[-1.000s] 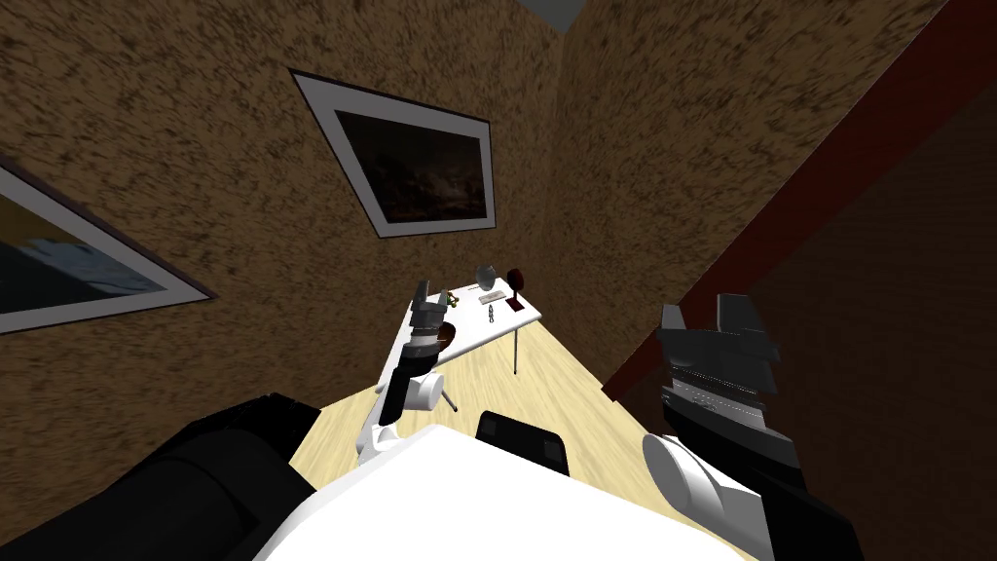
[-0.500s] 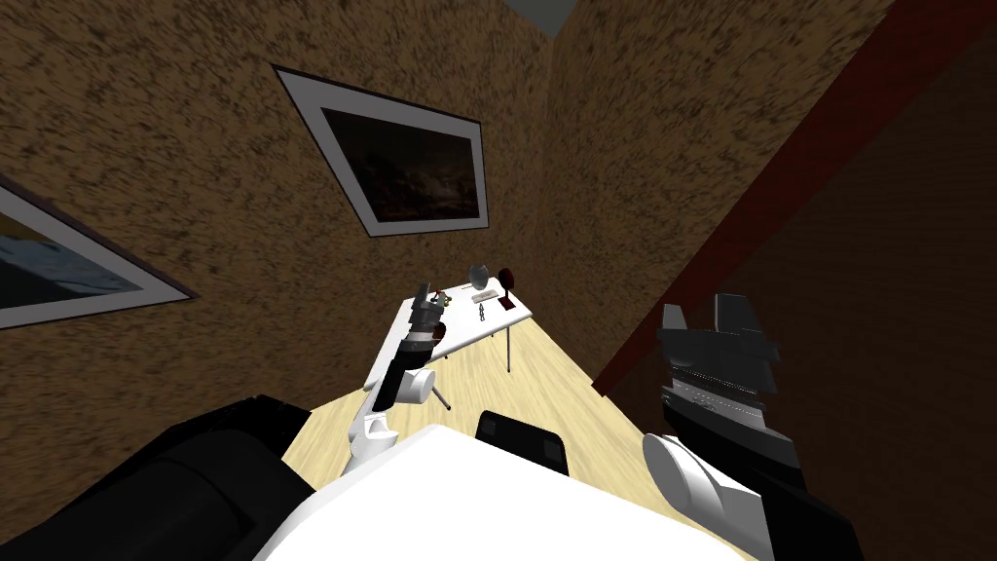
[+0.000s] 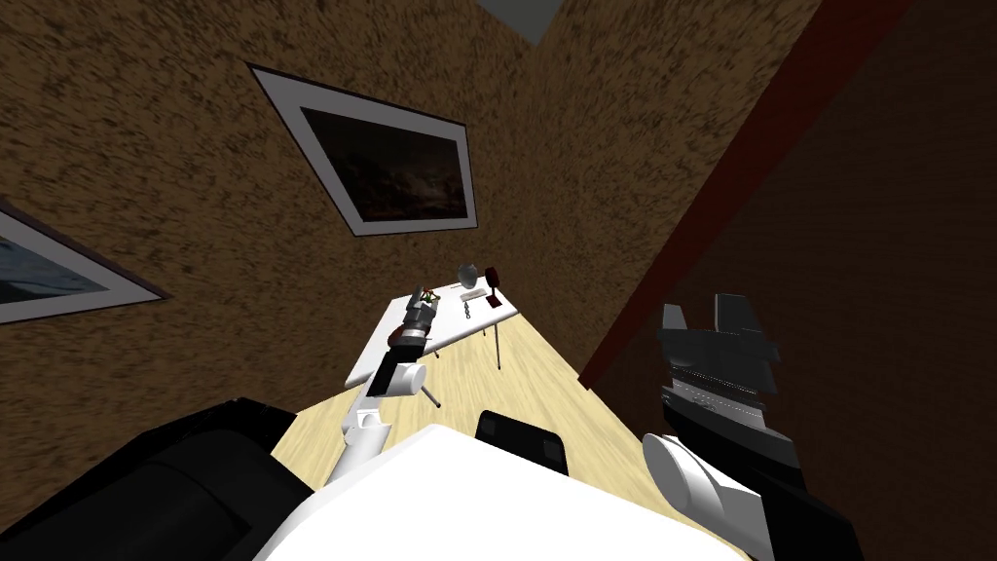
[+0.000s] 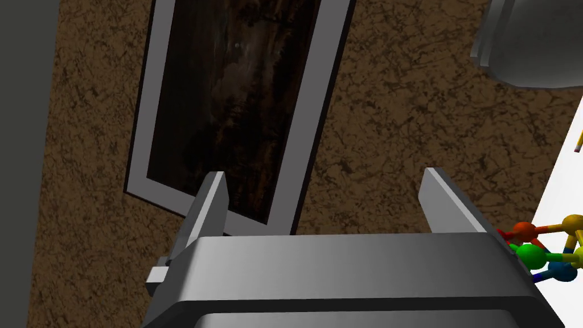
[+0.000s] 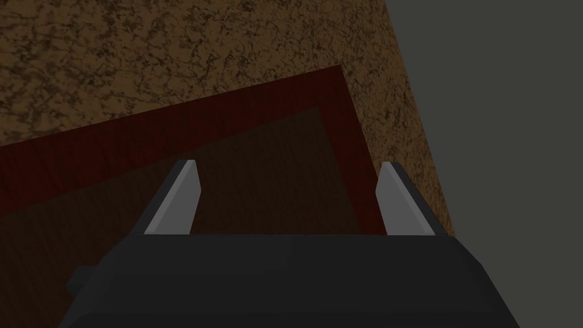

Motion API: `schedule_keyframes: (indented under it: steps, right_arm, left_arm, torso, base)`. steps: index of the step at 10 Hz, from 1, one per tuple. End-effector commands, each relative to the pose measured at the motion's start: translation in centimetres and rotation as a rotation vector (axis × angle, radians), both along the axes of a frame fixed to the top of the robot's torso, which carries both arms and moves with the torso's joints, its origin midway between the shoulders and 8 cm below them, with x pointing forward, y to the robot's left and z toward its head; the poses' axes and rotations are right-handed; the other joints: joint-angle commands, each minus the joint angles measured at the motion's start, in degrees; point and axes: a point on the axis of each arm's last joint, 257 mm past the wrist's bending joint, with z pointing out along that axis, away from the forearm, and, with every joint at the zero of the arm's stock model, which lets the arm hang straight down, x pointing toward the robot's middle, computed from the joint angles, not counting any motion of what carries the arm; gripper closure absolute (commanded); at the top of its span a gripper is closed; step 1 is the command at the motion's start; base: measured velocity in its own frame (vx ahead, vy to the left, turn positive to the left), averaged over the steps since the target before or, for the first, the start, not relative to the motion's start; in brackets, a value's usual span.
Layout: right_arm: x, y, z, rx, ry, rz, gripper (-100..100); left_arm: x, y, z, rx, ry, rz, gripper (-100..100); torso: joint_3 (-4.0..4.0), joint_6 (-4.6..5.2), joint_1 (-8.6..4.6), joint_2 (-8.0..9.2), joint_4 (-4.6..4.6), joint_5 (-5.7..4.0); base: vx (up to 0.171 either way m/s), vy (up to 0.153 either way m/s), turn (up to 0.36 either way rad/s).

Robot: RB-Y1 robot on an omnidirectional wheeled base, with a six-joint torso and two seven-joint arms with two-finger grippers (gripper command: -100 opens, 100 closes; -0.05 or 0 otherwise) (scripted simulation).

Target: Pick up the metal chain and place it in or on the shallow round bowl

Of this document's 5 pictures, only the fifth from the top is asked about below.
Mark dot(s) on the dark red cupboard door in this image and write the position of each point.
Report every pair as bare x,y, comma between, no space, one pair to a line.
264,150

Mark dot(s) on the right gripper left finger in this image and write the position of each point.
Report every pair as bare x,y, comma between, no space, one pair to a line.
175,205

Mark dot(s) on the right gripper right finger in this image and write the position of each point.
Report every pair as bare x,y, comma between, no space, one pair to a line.
403,207

